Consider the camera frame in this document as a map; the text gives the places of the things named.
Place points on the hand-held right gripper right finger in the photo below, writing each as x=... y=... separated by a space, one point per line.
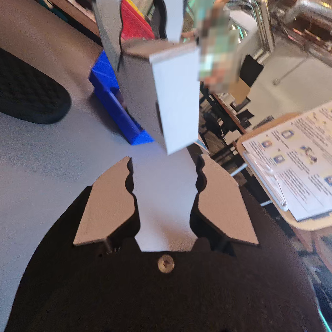
x=223 y=205

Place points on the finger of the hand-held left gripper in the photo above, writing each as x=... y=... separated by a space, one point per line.
x=109 y=26
x=173 y=20

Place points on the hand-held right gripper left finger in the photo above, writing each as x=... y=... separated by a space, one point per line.
x=109 y=205

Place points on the blue plastic bin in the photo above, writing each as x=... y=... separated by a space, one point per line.
x=114 y=106

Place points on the white cardboard box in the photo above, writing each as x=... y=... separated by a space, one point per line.
x=176 y=103

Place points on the red plastic bin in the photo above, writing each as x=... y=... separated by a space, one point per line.
x=134 y=23

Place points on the black office chair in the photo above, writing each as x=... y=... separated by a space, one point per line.
x=217 y=124

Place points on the printed instruction sheet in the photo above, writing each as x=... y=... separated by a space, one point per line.
x=298 y=160

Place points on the brown cardboard piece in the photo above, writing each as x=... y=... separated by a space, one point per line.
x=241 y=89

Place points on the black mesh pad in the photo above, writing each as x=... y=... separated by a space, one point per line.
x=28 y=93

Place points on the silver ventilation duct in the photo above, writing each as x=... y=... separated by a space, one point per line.
x=311 y=10

